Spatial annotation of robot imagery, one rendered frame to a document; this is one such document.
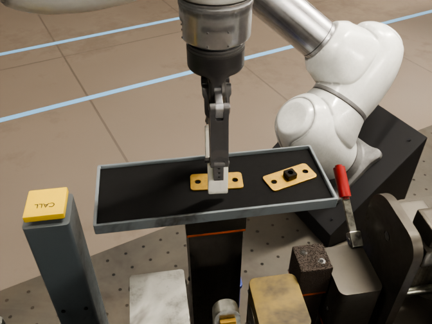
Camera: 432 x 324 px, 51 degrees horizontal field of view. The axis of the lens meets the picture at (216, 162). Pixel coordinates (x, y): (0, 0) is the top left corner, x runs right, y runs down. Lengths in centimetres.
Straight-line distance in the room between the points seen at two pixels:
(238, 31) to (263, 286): 37
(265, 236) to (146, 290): 66
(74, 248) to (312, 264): 37
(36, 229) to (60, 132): 226
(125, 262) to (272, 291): 61
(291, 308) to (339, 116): 55
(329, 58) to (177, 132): 184
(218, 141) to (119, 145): 220
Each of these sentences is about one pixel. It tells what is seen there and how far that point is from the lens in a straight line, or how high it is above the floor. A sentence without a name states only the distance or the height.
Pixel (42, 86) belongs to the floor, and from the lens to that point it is 353.
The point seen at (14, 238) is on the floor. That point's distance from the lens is 238.
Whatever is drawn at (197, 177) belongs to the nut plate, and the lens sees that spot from 73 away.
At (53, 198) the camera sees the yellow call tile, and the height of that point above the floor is 116.
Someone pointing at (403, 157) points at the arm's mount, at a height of 93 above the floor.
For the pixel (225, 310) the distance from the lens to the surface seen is 63.
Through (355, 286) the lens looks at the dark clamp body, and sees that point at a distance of 72.
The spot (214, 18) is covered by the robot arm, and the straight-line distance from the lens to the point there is 53.
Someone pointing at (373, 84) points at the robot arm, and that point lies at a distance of 113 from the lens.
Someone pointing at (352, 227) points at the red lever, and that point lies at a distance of 77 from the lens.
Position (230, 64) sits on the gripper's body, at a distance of 57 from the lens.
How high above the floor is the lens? 165
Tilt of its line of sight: 40 degrees down
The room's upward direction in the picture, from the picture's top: straight up
